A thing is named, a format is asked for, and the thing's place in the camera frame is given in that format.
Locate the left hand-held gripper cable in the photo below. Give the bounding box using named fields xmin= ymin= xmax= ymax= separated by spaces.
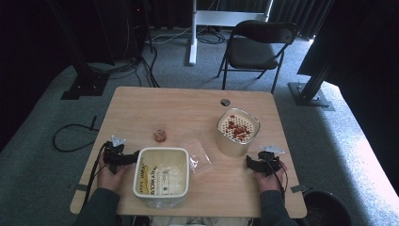
xmin=82 ymin=142 xmax=109 ymax=208

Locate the black metal stand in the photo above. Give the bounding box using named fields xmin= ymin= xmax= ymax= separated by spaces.
xmin=46 ymin=0 xmax=111 ymax=101
xmin=288 ymin=53 xmax=335 ymax=111

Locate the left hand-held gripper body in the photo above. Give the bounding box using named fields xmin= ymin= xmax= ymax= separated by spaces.
xmin=103 ymin=135 xmax=130 ymax=166

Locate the hand-held gripper cable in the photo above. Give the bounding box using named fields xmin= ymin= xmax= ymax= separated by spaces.
xmin=264 ymin=155 xmax=289 ymax=202
xmin=82 ymin=142 xmax=109 ymax=208

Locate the person's left hand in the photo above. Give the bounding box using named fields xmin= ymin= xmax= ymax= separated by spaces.
xmin=96 ymin=154 xmax=132 ymax=192

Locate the bundle of black cables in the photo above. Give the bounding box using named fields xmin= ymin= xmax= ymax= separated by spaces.
xmin=88 ymin=43 xmax=161 ymax=89

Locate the black round bin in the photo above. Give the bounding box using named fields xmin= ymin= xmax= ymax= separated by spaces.
xmin=302 ymin=189 xmax=353 ymax=226

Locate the white desk frame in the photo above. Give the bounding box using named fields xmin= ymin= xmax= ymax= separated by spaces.
xmin=187 ymin=0 xmax=274 ymax=66

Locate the person's lap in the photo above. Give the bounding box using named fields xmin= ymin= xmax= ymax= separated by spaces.
xmin=150 ymin=216 xmax=252 ymax=226

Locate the clear plastic bag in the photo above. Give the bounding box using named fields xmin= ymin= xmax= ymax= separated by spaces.
xmin=184 ymin=139 xmax=213 ymax=174

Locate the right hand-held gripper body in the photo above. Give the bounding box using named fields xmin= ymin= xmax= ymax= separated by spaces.
xmin=257 ymin=144 xmax=286 ymax=176

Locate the white floor cable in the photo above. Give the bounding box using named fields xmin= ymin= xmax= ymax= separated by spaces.
xmin=150 ymin=26 xmax=193 ymax=45

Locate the black computer tower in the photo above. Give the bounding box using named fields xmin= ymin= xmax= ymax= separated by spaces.
xmin=103 ymin=0 xmax=149 ymax=62

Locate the black floor cable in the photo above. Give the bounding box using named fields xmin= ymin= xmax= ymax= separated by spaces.
xmin=52 ymin=116 xmax=101 ymax=153

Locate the pile of red bits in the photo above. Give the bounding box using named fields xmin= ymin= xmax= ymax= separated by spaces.
xmin=226 ymin=115 xmax=253 ymax=142

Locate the dark curtain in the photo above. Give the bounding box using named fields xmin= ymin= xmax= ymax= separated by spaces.
xmin=269 ymin=0 xmax=334 ymax=40

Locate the right hand-held gripper cable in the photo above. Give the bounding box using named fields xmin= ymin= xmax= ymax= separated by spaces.
xmin=264 ymin=155 xmax=289 ymax=202

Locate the round beige perforated-lid container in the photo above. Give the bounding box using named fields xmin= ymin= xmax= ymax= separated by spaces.
xmin=215 ymin=107 xmax=262 ymax=158

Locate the black folding chair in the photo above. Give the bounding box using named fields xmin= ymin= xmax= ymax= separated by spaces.
xmin=216 ymin=20 xmax=299 ymax=94

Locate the cream square plastic bin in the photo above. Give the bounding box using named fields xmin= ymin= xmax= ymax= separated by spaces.
xmin=132 ymin=146 xmax=190 ymax=210

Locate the person's right hand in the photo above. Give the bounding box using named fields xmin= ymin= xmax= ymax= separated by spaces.
xmin=253 ymin=161 xmax=288 ymax=193

